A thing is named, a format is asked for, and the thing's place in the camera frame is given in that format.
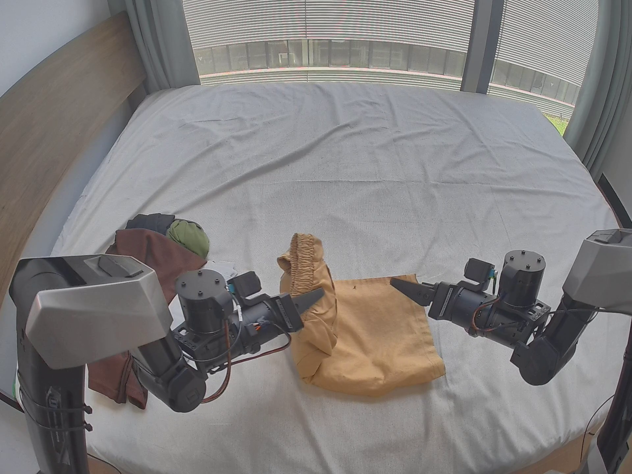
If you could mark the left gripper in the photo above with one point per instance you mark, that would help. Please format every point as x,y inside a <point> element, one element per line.
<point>271,314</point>

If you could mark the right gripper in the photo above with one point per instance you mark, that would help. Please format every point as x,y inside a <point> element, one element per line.
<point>459,304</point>

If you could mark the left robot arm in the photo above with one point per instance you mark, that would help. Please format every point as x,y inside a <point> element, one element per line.
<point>94,309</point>

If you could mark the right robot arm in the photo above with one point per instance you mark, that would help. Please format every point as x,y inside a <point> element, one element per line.
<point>602,274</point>

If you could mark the bed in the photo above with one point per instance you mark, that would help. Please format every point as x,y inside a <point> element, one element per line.
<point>316,131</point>

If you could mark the pale grey garment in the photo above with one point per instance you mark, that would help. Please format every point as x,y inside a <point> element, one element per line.
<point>219,267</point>

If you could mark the green garment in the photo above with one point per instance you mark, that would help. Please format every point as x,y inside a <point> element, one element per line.
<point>190,237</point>

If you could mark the brown garment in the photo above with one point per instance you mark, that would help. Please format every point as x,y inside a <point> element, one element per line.
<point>158,255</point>

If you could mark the black garment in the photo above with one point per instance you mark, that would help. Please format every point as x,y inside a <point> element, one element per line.
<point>148,222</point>

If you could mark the grey-green curtain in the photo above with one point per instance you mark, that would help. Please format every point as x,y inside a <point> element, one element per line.
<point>605,92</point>
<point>158,27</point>

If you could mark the window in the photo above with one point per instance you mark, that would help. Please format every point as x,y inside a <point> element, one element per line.
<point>326,18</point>

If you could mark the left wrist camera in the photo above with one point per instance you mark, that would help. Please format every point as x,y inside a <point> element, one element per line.
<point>245,284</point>

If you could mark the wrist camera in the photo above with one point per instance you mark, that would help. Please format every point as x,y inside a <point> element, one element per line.
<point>245,284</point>
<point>479,270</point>

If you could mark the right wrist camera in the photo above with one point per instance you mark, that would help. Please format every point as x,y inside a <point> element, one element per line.
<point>479,270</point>

